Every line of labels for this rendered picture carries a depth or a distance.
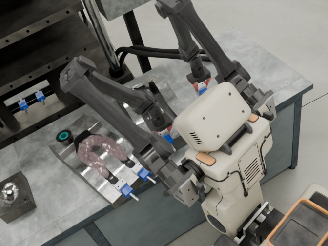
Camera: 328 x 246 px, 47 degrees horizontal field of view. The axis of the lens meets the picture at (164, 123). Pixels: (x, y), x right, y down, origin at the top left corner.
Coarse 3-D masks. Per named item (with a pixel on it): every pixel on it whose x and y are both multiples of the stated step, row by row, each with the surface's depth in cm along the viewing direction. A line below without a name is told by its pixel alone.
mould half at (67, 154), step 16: (80, 128) 191; (96, 128) 192; (48, 144) 188; (128, 144) 181; (64, 160) 184; (80, 160) 181; (112, 160) 177; (80, 176) 180; (96, 176) 173; (128, 176) 171; (112, 192) 168
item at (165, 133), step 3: (165, 129) 173; (159, 132) 173; (162, 132) 173; (165, 132) 172; (168, 132) 172; (162, 135) 171; (165, 135) 172; (168, 135) 172; (165, 138) 172; (168, 138) 171; (171, 138) 171; (168, 141) 170; (171, 141) 170; (171, 144) 169; (174, 150) 167
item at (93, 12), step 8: (88, 0) 194; (88, 8) 197; (96, 8) 200; (80, 16) 270; (96, 16) 201; (96, 24) 205; (96, 32) 209; (104, 32) 210; (104, 40) 212; (104, 48) 217; (112, 48) 219; (112, 56) 221; (112, 64) 225; (120, 64) 232; (112, 72) 229; (120, 72) 229
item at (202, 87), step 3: (198, 84) 186; (201, 84) 185; (204, 84) 184; (198, 87) 185; (201, 87) 184; (204, 87) 184; (195, 90) 187; (198, 90) 184; (201, 90) 184; (204, 90) 184; (198, 93) 185; (201, 93) 183
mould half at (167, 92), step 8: (160, 80) 198; (160, 88) 195; (168, 88) 195; (168, 96) 193; (176, 96) 193; (120, 104) 204; (168, 104) 192; (176, 104) 191; (128, 112) 190; (176, 112) 187; (136, 120) 189; (144, 128) 185; (176, 136) 176; (176, 144) 179; (184, 144) 182
